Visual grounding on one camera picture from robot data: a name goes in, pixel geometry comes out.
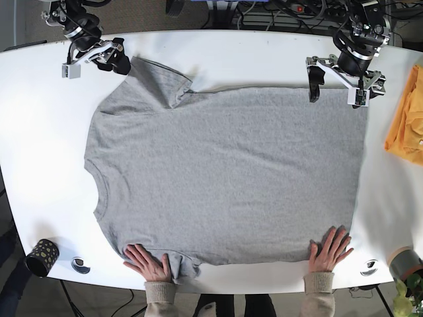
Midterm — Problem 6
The right beige sweater forearm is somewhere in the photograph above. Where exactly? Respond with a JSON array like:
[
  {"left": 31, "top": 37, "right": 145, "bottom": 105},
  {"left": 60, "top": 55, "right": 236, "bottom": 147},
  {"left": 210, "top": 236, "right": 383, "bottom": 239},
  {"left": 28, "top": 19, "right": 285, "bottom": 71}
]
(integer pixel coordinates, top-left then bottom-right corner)
[{"left": 299, "top": 272, "right": 335, "bottom": 317}]

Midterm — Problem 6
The person's left hand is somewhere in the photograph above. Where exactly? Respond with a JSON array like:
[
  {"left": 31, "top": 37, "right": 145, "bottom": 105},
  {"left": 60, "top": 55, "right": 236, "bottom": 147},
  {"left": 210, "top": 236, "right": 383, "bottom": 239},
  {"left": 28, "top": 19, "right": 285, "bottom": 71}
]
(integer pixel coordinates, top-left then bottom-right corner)
[{"left": 124, "top": 244, "right": 173, "bottom": 283}]

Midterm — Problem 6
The right silver table grommet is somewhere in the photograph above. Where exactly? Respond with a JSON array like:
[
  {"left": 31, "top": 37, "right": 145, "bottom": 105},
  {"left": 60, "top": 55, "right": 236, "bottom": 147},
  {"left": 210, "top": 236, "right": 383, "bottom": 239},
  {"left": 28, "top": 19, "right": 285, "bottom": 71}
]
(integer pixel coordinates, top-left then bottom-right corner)
[{"left": 360, "top": 260, "right": 379, "bottom": 277}]

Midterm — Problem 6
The grey T-shirt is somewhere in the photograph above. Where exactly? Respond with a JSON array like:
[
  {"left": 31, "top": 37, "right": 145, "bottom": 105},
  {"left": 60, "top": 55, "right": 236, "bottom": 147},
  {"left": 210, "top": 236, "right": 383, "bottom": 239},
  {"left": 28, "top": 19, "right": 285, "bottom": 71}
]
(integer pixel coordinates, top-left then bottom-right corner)
[{"left": 85, "top": 58, "right": 367, "bottom": 281}]

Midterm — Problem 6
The green potted plant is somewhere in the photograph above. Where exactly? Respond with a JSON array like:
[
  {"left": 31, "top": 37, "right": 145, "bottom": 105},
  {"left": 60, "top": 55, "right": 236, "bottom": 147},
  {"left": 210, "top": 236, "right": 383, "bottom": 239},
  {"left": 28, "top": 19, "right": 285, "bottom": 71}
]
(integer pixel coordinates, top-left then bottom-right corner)
[{"left": 393, "top": 273, "right": 422, "bottom": 317}]

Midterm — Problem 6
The grey plant pot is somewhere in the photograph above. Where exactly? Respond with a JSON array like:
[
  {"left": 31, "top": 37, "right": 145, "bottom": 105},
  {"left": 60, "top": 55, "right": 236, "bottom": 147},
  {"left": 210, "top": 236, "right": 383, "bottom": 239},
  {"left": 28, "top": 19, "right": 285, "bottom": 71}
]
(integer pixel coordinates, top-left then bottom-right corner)
[{"left": 387, "top": 246, "right": 422, "bottom": 282}]

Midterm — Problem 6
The orange yellow T-shirt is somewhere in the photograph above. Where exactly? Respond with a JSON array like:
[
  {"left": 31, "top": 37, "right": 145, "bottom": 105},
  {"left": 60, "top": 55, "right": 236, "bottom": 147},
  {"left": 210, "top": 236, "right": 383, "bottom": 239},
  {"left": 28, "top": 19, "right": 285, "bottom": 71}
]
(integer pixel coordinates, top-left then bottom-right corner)
[{"left": 384, "top": 65, "right": 422, "bottom": 166}]

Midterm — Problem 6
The silver table grommet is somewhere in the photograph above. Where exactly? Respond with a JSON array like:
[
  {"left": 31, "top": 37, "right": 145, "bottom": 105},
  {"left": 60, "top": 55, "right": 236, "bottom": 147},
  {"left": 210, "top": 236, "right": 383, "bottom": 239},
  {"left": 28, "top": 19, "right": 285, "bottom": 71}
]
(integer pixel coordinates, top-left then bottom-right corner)
[
  {"left": 360, "top": 260, "right": 379, "bottom": 277},
  {"left": 71, "top": 257, "right": 91, "bottom": 274}
]

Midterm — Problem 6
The left silver table grommet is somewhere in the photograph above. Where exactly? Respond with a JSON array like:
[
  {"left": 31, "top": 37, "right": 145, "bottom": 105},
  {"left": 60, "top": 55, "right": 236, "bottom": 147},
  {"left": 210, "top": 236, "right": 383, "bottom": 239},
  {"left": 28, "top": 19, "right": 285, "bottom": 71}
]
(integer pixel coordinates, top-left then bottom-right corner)
[{"left": 71, "top": 257, "right": 91, "bottom": 274}]

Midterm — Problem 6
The person's right hand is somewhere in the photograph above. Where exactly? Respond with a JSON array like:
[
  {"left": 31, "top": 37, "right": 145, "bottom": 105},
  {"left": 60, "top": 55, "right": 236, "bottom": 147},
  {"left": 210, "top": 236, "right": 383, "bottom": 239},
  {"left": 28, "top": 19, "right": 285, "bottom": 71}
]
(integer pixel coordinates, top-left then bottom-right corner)
[{"left": 309, "top": 227, "right": 354, "bottom": 273}]

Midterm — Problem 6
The black gold spotted cup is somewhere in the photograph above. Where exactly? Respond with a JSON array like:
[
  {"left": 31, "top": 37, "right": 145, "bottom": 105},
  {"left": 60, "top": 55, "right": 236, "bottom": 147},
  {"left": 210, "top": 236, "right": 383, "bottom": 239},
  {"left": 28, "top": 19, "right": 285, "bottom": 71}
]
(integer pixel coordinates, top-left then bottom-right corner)
[{"left": 25, "top": 239, "right": 59, "bottom": 278}]

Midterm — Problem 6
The left beige sweater forearm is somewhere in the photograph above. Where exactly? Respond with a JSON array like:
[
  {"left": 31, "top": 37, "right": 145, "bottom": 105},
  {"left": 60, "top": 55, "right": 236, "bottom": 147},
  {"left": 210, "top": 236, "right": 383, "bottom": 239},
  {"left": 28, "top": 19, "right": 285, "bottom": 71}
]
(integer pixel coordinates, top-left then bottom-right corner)
[{"left": 145, "top": 281, "right": 178, "bottom": 317}]

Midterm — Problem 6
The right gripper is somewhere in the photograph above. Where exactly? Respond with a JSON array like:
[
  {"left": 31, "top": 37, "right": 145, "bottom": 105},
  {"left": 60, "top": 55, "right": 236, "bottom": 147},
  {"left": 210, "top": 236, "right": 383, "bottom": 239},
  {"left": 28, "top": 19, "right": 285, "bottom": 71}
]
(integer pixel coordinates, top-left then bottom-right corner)
[{"left": 42, "top": 1, "right": 131, "bottom": 79}]

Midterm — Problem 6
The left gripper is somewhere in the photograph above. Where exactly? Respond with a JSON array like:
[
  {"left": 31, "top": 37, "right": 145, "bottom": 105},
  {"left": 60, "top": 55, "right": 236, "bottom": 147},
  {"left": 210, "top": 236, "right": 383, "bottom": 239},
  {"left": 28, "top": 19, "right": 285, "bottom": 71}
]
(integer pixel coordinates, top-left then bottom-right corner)
[{"left": 306, "top": 1, "right": 391, "bottom": 108}]

